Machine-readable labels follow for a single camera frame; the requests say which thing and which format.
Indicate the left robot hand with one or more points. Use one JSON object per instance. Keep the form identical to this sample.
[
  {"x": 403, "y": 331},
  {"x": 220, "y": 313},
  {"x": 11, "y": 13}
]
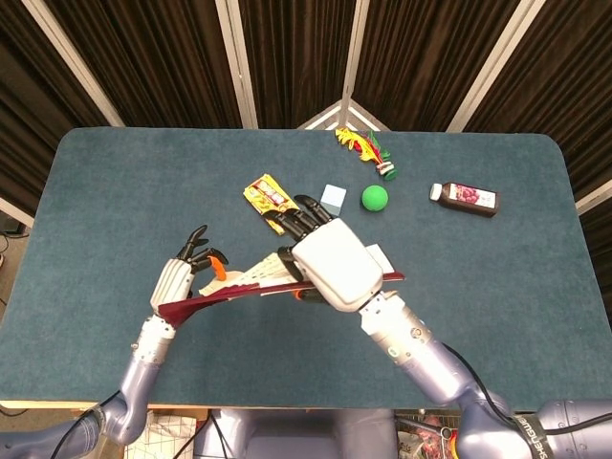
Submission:
[{"x": 172, "y": 282}]

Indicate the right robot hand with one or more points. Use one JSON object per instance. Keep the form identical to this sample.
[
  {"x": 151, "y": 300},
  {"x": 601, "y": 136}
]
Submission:
[{"x": 334, "y": 263}]

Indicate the red ribbed paper folding fan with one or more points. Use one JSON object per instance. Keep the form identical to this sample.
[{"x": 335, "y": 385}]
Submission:
[{"x": 248, "y": 277}]

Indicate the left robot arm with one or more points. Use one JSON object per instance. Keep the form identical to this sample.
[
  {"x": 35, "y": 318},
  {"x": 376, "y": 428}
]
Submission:
[{"x": 138, "y": 373}]

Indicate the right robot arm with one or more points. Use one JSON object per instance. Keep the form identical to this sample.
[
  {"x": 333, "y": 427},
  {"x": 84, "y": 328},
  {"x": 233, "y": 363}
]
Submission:
[{"x": 430, "y": 363}]

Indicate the light blue cube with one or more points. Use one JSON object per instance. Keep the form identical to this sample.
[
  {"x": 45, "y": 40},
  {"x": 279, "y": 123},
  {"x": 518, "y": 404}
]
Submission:
[{"x": 334, "y": 196}]

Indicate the green ball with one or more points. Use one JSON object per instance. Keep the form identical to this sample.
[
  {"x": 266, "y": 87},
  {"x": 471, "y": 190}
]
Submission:
[{"x": 375, "y": 198}]

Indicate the yellow snack box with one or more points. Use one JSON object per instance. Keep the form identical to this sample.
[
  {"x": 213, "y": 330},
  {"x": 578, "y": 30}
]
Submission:
[{"x": 265, "y": 196}]

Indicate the blue felt table cover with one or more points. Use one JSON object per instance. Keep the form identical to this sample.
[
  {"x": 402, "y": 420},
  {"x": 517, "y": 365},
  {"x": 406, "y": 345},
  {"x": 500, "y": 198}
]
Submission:
[{"x": 95, "y": 215}]

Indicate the colourful feather shuttlecock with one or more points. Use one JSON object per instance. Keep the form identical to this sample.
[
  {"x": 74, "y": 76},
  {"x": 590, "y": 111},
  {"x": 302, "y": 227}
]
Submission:
[{"x": 365, "y": 150}]

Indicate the dark juice bottle white cap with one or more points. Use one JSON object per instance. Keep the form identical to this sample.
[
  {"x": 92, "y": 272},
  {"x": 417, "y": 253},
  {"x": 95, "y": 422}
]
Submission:
[{"x": 466, "y": 198}]

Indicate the white checked bag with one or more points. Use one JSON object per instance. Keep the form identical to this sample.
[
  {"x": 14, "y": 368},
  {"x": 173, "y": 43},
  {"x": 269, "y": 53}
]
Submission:
[{"x": 172, "y": 435}]

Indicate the purple grey robot torso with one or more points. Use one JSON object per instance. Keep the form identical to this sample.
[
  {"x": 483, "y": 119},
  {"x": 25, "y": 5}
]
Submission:
[{"x": 296, "y": 435}]

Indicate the dark brown pleated curtain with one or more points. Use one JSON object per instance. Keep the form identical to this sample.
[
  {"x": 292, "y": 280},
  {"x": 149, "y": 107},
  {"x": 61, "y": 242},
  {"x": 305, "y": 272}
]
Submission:
[
  {"x": 574, "y": 95},
  {"x": 296, "y": 57},
  {"x": 153, "y": 62},
  {"x": 421, "y": 62},
  {"x": 28, "y": 119}
]

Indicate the yellow red plush toy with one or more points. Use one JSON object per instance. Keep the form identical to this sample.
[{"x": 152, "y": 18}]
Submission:
[{"x": 454, "y": 442}]

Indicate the white partition base frame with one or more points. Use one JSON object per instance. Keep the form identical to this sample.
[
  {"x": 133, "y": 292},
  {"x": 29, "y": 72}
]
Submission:
[{"x": 342, "y": 115}]

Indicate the white partition post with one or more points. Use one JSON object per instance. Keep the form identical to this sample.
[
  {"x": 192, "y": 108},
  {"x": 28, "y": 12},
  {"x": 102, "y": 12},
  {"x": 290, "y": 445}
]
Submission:
[
  {"x": 497, "y": 62},
  {"x": 356, "y": 48},
  {"x": 236, "y": 62},
  {"x": 72, "y": 62}
]

